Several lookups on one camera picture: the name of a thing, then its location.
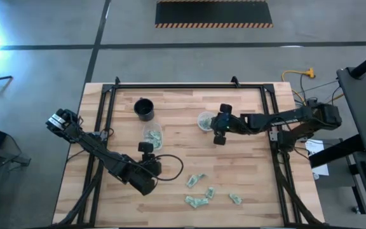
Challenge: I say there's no black mug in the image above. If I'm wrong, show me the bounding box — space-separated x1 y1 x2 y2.
133 97 156 122

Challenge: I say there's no black aluminium table frame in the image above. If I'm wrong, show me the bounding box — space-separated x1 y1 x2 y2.
76 76 302 227

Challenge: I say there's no grey equipment stand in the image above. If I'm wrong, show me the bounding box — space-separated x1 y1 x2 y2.
0 142 32 191

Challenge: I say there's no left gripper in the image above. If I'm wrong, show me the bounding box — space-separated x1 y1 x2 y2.
127 142 163 197

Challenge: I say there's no yellow extension cord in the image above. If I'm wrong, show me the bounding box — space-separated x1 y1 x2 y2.
281 67 316 108

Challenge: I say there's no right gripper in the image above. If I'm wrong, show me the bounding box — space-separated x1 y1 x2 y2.
210 103 241 146

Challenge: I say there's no clear plastic container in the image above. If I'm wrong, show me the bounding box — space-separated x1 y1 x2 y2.
142 122 164 151
196 111 217 132

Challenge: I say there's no grey side desk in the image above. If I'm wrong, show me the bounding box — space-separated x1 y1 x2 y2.
335 65 366 154

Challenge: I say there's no white paper sheet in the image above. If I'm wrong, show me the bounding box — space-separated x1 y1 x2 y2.
304 139 330 177

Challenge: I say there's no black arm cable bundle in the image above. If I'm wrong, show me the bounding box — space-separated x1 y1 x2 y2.
274 152 325 227
55 149 106 227

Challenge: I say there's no black camera cable loop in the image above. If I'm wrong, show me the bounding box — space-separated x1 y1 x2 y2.
153 154 184 182

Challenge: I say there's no black desk beam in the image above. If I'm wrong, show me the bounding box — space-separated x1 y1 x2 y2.
308 133 365 169

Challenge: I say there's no black hazard striped floor mat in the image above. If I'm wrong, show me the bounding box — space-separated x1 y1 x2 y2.
154 0 274 29

